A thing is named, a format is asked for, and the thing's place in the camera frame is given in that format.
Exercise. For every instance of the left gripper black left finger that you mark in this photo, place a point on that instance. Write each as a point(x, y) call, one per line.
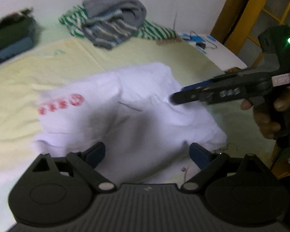
point(84, 163)

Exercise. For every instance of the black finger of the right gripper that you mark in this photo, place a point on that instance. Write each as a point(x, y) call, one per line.
point(186, 96)
point(195, 86)

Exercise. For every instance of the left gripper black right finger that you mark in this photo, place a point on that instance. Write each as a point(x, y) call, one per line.
point(213, 167)

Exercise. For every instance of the white t-shirt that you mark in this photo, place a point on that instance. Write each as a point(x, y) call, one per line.
point(147, 138)

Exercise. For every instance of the person's right hand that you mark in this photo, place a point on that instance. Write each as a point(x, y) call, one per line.
point(266, 118)

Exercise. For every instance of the white power strip blue sockets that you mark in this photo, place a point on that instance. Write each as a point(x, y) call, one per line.
point(199, 47)

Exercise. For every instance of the white side desk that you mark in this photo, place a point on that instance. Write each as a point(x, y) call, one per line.
point(223, 57)

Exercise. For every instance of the blue tray on desk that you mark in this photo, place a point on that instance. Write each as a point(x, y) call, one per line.
point(195, 38)

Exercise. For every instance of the grey blue striped sweater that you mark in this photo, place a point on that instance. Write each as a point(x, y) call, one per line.
point(108, 30)

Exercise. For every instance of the yellow green baby blanket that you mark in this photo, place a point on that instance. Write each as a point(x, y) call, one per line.
point(58, 60)

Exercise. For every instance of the grey fleece garment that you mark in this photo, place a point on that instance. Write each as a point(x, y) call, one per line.
point(133, 12)

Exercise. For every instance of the green white striped shirt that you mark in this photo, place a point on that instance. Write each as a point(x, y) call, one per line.
point(149, 30)

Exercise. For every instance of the folded dark green garment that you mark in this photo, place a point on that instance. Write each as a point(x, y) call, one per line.
point(12, 31)

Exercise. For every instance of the folded striped plaid garment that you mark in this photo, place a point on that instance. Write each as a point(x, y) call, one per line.
point(15, 16)

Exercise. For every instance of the black power adapter with cable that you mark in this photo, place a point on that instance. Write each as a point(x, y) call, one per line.
point(209, 45)

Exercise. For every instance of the wooden window frame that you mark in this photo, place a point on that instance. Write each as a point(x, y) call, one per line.
point(241, 21)

